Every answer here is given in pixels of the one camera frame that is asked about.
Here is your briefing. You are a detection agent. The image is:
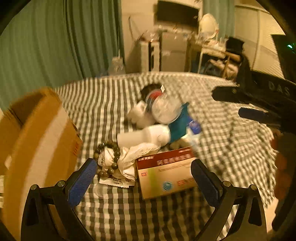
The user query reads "blue tissue pack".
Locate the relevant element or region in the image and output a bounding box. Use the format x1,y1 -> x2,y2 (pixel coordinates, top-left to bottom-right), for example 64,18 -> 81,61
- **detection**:
187,116 -> 202,135

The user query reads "black chair with clothes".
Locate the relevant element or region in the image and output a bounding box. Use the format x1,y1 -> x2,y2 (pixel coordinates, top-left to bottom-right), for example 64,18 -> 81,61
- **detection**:
204,37 -> 250,82

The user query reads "wooden bead bracelet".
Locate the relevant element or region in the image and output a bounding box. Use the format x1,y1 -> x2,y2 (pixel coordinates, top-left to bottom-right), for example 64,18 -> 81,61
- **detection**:
93,141 -> 122,179

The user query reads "white dressing table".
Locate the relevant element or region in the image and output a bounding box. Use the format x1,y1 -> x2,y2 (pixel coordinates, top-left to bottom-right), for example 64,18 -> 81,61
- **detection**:
185,39 -> 226,73

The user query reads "red white medicine box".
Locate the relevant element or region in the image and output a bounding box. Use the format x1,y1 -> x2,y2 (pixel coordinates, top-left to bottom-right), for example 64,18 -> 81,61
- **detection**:
137,147 -> 197,200

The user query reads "black television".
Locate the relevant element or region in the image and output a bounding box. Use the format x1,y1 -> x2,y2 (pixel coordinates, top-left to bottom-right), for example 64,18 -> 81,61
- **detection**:
156,1 -> 199,28

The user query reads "green curtain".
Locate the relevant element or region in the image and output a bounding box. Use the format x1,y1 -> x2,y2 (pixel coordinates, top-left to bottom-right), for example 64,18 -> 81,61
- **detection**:
203,0 -> 235,38
1,1 -> 123,109

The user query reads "person right hand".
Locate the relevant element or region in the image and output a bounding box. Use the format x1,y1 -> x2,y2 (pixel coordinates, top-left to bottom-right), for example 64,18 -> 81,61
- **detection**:
270,131 -> 296,230

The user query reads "oval vanity mirror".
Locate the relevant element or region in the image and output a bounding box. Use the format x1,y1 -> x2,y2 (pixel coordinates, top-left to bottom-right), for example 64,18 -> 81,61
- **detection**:
199,13 -> 219,40

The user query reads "teal packet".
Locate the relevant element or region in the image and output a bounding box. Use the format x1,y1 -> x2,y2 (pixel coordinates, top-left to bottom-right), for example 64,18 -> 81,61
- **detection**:
169,102 -> 189,143

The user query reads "grey mini fridge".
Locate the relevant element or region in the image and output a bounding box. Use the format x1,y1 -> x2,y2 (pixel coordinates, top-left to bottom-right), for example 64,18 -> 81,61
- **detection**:
161,32 -> 187,72

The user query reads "brown cardboard box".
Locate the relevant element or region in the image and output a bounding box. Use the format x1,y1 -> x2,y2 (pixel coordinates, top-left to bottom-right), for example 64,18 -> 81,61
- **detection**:
1,88 -> 82,240

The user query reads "white cloth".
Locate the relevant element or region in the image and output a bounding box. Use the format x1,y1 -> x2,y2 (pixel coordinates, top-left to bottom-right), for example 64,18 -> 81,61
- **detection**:
98,143 -> 161,181

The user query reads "white suitcase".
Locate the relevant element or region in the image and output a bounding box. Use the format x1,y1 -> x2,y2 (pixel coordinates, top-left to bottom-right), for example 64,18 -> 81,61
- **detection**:
137,41 -> 160,72

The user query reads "white sachet packet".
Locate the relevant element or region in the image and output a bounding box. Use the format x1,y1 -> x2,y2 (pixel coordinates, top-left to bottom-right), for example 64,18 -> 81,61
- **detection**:
99,177 -> 135,188

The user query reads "clear round plastic container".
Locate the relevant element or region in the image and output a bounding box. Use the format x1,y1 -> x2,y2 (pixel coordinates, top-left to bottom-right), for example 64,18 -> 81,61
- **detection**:
145,89 -> 182,125

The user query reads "black glossy jar box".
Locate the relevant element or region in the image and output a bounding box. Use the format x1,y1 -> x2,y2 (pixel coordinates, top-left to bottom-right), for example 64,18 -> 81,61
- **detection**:
140,83 -> 162,100

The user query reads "clear water bottle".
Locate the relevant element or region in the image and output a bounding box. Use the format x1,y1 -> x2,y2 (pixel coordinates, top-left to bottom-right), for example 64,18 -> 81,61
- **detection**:
108,57 -> 125,76

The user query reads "white plush toy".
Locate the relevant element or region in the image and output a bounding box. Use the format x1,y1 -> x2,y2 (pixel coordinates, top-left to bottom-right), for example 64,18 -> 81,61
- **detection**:
127,100 -> 156,129

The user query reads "white bottle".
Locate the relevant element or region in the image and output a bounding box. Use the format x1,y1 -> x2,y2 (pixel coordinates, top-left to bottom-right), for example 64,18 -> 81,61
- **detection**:
117,124 -> 171,148

